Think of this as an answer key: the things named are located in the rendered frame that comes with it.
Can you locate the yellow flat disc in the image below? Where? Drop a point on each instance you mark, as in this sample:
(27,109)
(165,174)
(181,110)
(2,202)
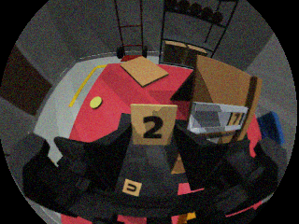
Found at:
(96,102)

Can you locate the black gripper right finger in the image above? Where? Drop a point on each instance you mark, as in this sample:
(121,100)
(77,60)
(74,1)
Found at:
(201,157)

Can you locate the white paper ticket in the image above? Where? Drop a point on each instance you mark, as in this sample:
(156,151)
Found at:
(215,140)

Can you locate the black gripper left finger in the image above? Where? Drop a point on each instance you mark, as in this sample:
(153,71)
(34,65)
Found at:
(105,155)

